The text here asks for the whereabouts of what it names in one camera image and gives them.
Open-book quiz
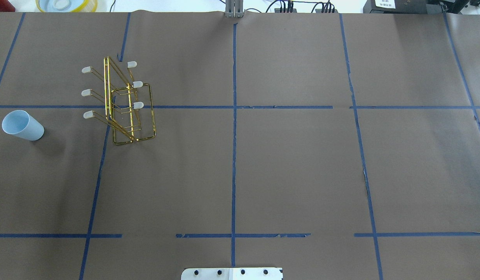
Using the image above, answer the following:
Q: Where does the light blue plastic cup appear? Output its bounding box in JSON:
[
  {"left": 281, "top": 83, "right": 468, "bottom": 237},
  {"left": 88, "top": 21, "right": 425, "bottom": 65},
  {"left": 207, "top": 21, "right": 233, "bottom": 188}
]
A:
[{"left": 2, "top": 110, "right": 45, "bottom": 141}]

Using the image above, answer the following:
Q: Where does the black electronics box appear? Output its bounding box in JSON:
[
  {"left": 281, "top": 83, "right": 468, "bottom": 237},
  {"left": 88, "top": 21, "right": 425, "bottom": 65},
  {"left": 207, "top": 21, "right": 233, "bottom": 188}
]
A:
[{"left": 363, "top": 0, "right": 455, "bottom": 14}]

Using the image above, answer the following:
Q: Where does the yellow bowl with blue lid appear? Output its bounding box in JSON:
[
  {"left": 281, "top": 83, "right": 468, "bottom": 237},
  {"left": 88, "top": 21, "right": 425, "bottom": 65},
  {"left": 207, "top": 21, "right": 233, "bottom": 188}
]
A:
[{"left": 35, "top": 0, "right": 98, "bottom": 13}]

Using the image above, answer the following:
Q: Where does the red cylinder can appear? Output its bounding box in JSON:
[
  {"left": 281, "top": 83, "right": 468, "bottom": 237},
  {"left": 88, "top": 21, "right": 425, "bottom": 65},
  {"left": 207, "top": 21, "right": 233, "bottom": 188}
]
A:
[{"left": 0, "top": 0, "right": 16, "bottom": 12}]

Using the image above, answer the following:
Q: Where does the gold wire cup holder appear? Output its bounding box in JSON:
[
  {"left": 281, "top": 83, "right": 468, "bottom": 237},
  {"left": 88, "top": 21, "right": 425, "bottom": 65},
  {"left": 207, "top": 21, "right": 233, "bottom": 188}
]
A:
[{"left": 81, "top": 56, "right": 157, "bottom": 145}]

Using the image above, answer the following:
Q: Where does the aluminium frame post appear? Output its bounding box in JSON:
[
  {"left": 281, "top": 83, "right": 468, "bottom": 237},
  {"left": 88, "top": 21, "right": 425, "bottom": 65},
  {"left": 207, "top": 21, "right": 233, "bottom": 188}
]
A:
[{"left": 223, "top": 0, "right": 244, "bottom": 18}]

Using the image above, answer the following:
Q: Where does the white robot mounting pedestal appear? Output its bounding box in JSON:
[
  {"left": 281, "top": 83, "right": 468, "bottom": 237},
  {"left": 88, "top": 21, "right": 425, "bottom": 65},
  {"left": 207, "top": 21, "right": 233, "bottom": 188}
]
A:
[{"left": 181, "top": 267, "right": 284, "bottom": 280}]

